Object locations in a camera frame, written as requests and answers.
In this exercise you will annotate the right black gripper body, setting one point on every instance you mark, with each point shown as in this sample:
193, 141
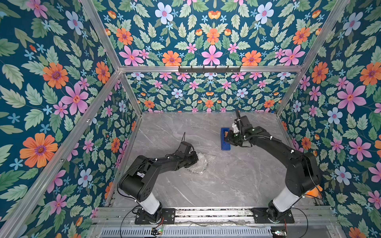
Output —
231, 139

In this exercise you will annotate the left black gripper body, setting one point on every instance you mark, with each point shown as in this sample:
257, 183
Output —
189, 159

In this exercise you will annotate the clear bubble wrap sheet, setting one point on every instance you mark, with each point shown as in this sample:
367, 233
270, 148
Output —
204, 162

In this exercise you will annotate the blue tape dispenser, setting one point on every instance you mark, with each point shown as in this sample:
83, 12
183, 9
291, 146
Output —
225, 146

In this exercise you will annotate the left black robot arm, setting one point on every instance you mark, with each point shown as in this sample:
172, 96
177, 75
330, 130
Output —
139, 179

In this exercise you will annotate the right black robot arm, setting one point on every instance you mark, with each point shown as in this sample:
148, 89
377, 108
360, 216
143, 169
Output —
302, 172

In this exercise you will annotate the black hook rack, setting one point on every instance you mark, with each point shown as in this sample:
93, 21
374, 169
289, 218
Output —
209, 69

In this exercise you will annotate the white ventilation grille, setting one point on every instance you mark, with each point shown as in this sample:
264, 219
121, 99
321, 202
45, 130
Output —
186, 232

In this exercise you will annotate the orange plush toy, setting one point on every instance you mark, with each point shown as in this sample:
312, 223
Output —
315, 192

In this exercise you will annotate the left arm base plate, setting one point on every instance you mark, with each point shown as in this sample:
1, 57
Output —
162, 216

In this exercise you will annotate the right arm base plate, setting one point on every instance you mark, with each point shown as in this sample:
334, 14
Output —
264, 215

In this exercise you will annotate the aluminium mounting rail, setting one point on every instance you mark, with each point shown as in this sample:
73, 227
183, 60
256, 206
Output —
303, 215

